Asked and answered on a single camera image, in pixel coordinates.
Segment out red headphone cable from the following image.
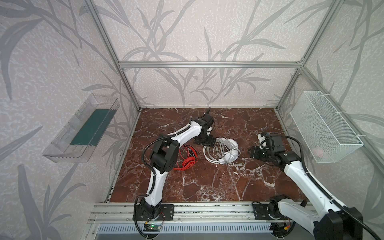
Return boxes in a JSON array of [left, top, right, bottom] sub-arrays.
[[178, 144, 198, 170]]

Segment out red black headphones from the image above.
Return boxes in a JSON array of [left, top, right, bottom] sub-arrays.
[[173, 145, 199, 171]]

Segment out white headphones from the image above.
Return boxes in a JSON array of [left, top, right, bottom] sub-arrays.
[[203, 138, 242, 166]]

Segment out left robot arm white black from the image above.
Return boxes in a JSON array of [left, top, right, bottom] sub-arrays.
[[133, 109, 216, 221]]

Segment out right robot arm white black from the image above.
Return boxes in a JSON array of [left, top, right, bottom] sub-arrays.
[[249, 133, 380, 240]]

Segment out pink object in basket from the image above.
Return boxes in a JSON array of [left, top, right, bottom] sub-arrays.
[[312, 147, 325, 158]]

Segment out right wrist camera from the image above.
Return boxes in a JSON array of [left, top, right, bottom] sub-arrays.
[[258, 132, 270, 149]]

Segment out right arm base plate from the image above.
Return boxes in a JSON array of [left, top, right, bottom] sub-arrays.
[[252, 202, 281, 220]]

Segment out white wire mesh basket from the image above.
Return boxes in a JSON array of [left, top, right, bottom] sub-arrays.
[[291, 91, 364, 164]]

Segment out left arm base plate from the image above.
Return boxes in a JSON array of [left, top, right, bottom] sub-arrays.
[[133, 204, 175, 221]]

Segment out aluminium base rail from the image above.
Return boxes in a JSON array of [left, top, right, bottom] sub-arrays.
[[86, 201, 340, 224]]

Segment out clear plastic wall tray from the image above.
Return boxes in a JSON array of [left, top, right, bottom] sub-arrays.
[[43, 94, 120, 163]]

